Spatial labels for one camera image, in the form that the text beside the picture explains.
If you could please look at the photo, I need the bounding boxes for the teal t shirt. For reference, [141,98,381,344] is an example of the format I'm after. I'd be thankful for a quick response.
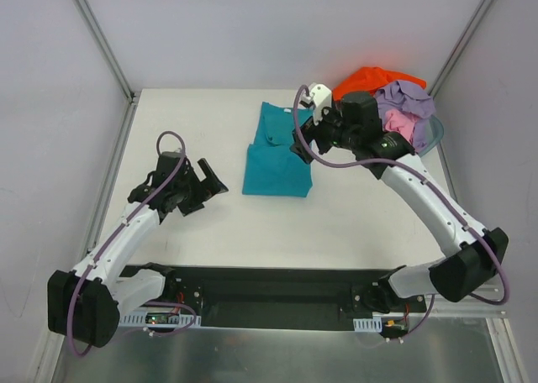
[242,102,313,198]

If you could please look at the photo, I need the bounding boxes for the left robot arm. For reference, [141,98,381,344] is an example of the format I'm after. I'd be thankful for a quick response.
[47,151,228,348]

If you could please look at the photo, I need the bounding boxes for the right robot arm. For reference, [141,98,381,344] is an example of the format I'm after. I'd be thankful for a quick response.
[290,84,510,313]

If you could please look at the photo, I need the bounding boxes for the pink t shirt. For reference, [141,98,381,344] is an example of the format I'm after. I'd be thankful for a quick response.
[383,108,419,144]

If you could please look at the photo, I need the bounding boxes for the orange t shirt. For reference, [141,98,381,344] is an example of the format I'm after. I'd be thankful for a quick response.
[332,66,427,101]

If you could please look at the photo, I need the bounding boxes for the lilac t shirt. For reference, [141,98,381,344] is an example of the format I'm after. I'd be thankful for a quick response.
[374,81,435,152]

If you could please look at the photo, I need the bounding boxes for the grey-blue plastic basket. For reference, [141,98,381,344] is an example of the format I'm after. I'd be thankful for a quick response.
[418,115,445,157]

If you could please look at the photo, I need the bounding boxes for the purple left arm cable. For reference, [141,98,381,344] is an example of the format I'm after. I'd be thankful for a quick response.
[66,130,198,357]

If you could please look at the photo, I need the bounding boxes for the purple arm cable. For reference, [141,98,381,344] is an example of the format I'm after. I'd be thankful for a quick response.
[66,130,198,357]
[293,84,512,338]

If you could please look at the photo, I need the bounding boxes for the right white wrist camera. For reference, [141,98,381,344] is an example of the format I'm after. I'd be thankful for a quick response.
[299,83,332,125]

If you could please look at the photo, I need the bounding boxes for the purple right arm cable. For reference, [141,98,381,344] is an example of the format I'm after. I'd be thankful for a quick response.
[293,84,512,338]

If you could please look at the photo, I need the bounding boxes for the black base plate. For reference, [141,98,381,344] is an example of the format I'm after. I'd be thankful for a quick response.
[121,264,437,329]

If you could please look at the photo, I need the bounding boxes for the left white cable duct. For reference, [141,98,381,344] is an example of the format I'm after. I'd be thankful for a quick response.
[119,310,202,329]

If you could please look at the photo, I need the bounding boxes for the white cable duct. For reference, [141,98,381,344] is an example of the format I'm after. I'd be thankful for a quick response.
[353,316,383,333]
[119,310,202,329]

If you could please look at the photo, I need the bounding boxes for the right aluminium frame post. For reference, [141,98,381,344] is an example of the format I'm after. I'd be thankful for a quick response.
[430,0,497,97]

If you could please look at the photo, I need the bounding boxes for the aluminium frame post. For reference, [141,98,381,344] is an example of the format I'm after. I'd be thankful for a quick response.
[73,0,136,102]
[430,0,497,97]

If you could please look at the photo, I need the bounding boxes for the right white cable duct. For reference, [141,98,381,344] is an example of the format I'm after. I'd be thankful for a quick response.
[353,316,383,333]

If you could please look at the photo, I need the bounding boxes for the left aluminium frame post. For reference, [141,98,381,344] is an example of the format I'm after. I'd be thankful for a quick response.
[73,0,136,102]

